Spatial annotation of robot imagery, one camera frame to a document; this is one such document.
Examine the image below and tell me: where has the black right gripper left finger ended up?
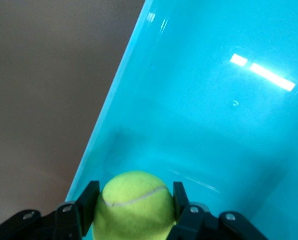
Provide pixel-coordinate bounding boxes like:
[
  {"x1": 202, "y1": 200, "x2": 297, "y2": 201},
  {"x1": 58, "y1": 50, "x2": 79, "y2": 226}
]
[{"x1": 0, "y1": 180, "x2": 101, "y2": 240}]

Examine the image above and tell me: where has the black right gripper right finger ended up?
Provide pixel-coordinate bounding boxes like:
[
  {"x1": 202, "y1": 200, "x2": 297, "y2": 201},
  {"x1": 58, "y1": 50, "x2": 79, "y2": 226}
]
[{"x1": 167, "y1": 181, "x2": 269, "y2": 240}]

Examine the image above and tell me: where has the yellow-green tennis ball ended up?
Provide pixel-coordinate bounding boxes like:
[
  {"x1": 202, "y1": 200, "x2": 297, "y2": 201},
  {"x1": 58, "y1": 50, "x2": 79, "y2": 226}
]
[{"x1": 92, "y1": 170, "x2": 177, "y2": 240}]

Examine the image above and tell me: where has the blue plastic bin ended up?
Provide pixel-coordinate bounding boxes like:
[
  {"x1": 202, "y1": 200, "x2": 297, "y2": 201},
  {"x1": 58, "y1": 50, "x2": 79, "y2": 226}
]
[{"x1": 65, "y1": 0, "x2": 298, "y2": 240}]

